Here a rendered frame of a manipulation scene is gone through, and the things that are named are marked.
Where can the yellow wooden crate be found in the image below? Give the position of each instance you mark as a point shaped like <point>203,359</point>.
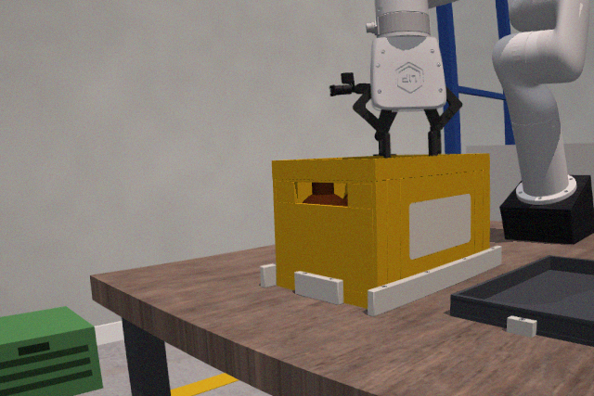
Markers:
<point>405,216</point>

